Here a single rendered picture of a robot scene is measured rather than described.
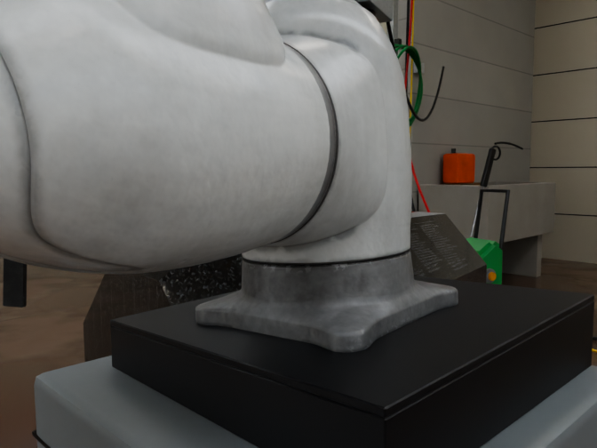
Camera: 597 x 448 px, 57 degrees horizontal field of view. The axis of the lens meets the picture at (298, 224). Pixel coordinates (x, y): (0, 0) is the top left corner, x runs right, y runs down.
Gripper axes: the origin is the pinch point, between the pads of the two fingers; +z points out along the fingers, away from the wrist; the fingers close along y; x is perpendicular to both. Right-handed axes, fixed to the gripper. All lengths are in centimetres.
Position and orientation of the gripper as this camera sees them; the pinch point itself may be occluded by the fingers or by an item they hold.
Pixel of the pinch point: (1, 285)
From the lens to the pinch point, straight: 81.5
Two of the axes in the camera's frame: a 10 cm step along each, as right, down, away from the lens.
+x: -9.9, -0.4, 1.5
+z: -0.4, 10.0, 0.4
